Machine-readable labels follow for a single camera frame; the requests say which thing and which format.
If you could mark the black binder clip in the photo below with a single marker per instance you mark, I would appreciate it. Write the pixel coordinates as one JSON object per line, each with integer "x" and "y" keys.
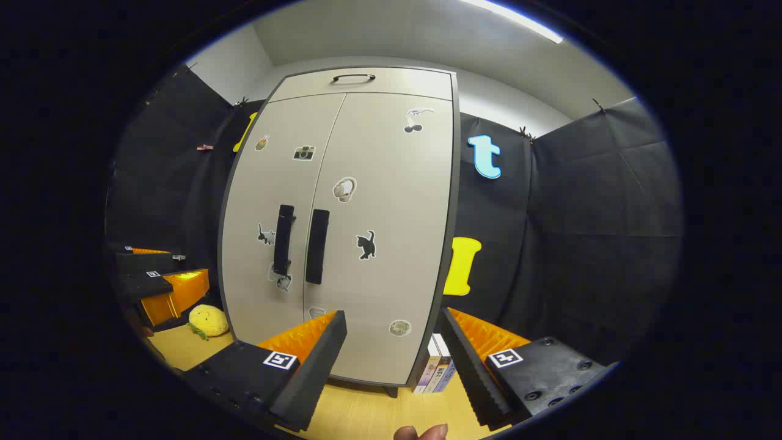
{"x": 599, "y": 105}
{"x": 525, "y": 132}
{"x": 242, "y": 101}

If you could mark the black backdrop cloth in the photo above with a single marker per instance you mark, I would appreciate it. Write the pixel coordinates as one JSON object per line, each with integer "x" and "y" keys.
{"x": 580, "y": 244}

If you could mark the beige cabinet drawer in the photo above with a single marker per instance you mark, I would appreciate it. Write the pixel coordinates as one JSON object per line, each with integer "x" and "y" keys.
{"x": 415, "y": 82}

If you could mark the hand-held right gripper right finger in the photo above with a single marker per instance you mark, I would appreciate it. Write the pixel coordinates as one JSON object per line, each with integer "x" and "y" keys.
{"x": 470, "y": 373}

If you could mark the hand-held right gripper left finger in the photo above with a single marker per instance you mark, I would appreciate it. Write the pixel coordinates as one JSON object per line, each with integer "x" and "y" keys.
{"x": 317, "y": 366}

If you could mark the beige cabinet door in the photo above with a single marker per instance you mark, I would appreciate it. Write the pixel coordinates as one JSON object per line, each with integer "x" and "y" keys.
{"x": 391, "y": 275}
{"x": 256, "y": 195}

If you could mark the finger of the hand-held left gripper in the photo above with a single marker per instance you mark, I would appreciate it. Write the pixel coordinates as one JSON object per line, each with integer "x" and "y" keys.
{"x": 143, "y": 263}
{"x": 146, "y": 284}

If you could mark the yellow plush toy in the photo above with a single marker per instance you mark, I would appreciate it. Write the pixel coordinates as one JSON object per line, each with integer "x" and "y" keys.
{"x": 209, "y": 321}

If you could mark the thin upright book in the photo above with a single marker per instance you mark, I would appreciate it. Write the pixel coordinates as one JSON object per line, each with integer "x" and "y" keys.
{"x": 427, "y": 366}
{"x": 449, "y": 376}
{"x": 440, "y": 371}

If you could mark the double-door shoe cabinet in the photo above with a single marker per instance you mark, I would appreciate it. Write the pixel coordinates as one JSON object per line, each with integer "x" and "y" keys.
{"x": 456, "y": 153}

